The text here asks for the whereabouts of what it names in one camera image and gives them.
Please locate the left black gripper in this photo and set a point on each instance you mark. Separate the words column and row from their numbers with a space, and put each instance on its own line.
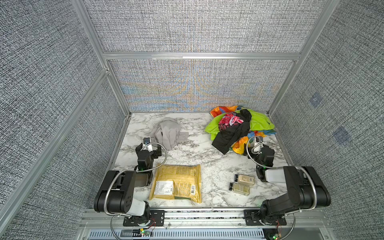
column 154, row 153

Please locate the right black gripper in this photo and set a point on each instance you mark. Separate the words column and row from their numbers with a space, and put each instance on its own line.
column 250, row 152

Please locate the grey cloth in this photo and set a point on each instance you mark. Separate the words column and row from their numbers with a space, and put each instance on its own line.
column 168, row 133

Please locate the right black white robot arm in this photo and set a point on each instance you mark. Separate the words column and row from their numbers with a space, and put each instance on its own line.
column 305, row 189

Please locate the black cloth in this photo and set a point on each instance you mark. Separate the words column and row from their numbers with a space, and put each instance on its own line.
column 224, row 140

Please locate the pink red patterned cloth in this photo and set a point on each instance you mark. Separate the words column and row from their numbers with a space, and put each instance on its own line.
column 229, row 120

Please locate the upper spice jar black lid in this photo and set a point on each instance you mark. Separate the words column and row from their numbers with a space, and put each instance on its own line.
column 244, row 180

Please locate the spice jar black lid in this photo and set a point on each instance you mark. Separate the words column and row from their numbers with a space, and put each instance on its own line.
column 244, row 180
column 240, row 189

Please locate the lower spice jar black lid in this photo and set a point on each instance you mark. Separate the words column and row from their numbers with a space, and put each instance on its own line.
column 240, row 189

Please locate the yellow snack bag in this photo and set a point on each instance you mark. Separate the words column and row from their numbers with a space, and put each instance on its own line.
column 173, row 182

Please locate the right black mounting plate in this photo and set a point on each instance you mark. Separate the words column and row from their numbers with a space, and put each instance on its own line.
column 256, row 218

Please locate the black mounting plate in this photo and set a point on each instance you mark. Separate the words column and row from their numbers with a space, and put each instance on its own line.
column 149, row 218
column 256, row 218

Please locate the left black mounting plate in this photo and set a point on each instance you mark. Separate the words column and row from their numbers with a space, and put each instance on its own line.
column 149, row 218

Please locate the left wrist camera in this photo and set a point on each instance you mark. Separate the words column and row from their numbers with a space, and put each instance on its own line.
column 147, row 144

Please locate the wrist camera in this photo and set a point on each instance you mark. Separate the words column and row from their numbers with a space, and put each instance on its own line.
column 255, row 145
column 147, row 144

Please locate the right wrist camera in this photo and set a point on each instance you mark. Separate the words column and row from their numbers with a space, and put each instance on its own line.
column 255, row 145

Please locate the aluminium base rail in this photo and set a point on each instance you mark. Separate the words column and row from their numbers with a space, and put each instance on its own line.
column 208, row 218

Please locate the aluminium enclosure frame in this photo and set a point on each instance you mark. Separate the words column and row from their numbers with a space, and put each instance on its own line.
column 16, row 199

